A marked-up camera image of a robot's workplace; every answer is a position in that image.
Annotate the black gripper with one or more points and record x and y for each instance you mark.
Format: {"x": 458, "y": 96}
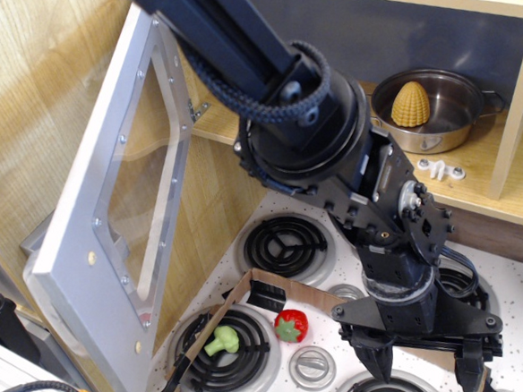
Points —
{"x": 447, "y": 325}

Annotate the grey microwave door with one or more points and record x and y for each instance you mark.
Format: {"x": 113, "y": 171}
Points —
{"x": 100, "y": 271}

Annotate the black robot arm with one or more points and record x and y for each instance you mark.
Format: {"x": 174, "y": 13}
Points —
{"x": 305, "y": 130}

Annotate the front right stove burner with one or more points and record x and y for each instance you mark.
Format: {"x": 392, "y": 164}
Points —
{"x": 400, "y": 381}

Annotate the stove burner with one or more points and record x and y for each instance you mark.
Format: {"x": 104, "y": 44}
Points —
{"x": 253, "y": 368}
{"x": 400, "y": 381}
{"x": 290, "y": 245}
{"x": 456, "y": 277}

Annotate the back right stove burner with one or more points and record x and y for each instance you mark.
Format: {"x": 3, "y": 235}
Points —
{"x": 456, "y": 277}

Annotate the small grey centre knob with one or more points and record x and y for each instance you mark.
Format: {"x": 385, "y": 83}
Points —
{"x": 347, "y": 292}

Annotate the grey stove knob front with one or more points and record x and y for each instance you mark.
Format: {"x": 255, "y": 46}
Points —
{"x": 312, "y": 368}

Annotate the red toy strawberry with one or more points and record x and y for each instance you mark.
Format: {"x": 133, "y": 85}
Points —
{"x": 291, "y": 326}

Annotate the brown cardboard barrier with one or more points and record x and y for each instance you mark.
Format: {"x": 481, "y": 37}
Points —
{"x": 271, "y": 295}

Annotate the back left stove burner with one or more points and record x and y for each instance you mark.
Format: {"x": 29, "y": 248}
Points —
{"x": 290, "y": 245}

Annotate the green toy broccoli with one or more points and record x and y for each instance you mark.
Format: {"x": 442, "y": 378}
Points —
{"x": 225, "y": 339}

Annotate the front left stove burner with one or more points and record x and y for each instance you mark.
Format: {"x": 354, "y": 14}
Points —
{"x": 253, "y": 368}

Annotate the steel pot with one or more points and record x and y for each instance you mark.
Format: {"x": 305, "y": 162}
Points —
{"x": 456, "y": 104}

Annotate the yellow toy corn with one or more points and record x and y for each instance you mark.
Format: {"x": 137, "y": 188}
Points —
{"x": 411, "y": 107}

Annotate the black equipment left edge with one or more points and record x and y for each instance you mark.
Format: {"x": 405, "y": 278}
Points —
{"x": 13, "y": 335}

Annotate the grey wall holder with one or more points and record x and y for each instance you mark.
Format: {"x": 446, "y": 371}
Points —
{"x": 33, "y": 241}

